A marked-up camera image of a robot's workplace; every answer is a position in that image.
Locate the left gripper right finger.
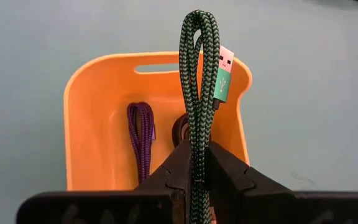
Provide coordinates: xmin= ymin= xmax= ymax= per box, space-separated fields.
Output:
xmin=208 ymin=140 xmax=296 ymax=224

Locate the dark green braided USB cable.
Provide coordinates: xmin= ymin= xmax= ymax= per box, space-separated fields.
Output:
xmin=178 ymin=9 xmax=235 ymax=224

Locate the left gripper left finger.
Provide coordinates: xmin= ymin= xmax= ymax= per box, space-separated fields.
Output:
xmin=134 ymin=139 xmax=193 ymax=200

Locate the red and black USB cable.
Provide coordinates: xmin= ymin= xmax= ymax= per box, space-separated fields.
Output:
xmin=172 ymin=113 xmax=191 ymax=149

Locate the orange plastic basket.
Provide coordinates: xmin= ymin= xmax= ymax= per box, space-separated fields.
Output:
xmin=63 ymin=51 xmax=253 ymax=191

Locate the blue-purple braided USB cable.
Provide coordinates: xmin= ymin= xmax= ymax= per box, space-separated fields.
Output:
xmin=126 ymin=101 xmax=157 ymax=184

